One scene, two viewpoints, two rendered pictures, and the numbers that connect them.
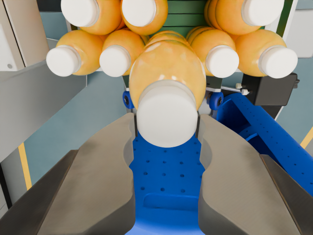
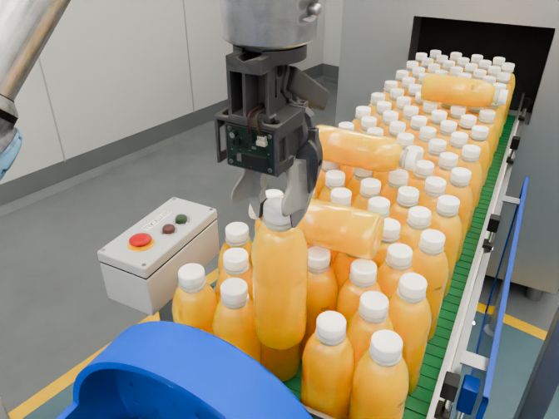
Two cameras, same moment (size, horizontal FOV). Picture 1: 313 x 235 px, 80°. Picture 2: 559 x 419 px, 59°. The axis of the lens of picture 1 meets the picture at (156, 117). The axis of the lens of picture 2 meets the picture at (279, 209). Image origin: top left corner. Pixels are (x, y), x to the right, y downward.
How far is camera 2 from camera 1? 0.59 m
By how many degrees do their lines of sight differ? 83
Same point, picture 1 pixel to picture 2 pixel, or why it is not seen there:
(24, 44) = (161, 274)
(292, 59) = (397, 340)
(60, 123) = not seen: outside the picture
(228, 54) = (338, 316)
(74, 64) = (200, 276)
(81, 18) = (234, 258)
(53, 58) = (189, 267)
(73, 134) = not seen: outside the picture
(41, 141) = not seen: outside the picture
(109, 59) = (233, 283)
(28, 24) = (174, 275)
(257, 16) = (367, 302)
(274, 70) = (378, 342)
